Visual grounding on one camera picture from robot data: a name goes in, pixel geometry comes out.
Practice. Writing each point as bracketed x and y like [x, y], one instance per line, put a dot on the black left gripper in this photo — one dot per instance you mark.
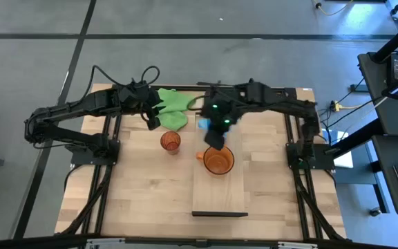
[138, 98]

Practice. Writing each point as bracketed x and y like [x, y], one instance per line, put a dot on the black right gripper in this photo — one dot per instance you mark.
[221, 109]

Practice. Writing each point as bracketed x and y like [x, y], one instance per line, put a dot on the blue plastic mug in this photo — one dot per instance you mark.
[203, 124]

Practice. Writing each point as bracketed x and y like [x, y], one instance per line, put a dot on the orange translucent mug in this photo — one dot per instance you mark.
[218, 160]

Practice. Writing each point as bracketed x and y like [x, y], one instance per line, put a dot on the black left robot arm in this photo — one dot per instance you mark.
[78, 114]

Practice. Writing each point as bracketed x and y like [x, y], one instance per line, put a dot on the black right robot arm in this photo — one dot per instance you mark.
[289, 103]

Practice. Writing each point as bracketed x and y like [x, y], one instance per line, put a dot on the wooden shelf board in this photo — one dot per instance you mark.
[218, 188]

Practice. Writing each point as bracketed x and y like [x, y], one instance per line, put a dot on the green cloth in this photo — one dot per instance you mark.
[173, 109]

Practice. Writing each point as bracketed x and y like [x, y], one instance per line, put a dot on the red translucent plastic cup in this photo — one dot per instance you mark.
[170, 141]

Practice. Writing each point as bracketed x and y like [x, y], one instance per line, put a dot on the black bar with silver brackets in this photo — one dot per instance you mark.
[199, 243]

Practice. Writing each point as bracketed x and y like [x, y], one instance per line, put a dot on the yellow power plug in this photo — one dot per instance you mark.
[335, 105]

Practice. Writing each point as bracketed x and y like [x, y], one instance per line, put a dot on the black desk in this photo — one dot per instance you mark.
[389, 103]

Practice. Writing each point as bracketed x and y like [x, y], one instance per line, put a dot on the black diagonal pole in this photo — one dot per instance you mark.
[397, 39]

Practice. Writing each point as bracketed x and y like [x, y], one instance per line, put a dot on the black aluminium table frame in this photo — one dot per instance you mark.
[290, 193]

